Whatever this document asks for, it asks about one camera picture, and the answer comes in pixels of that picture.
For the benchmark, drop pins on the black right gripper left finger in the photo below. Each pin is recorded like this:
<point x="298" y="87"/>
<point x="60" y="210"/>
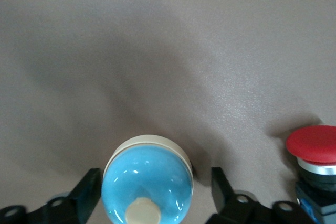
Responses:
<point x="78" y="203"/>

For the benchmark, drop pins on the blue bell with cream button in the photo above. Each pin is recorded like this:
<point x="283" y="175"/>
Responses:
<point x="147" y="171"/>

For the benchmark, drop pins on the red mushroom push button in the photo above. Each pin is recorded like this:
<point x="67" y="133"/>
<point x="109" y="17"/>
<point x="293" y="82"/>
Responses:
<point x="312" y="142"/>

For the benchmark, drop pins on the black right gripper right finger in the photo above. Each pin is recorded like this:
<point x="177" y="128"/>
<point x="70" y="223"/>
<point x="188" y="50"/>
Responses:
<point x="236" y="208"/>

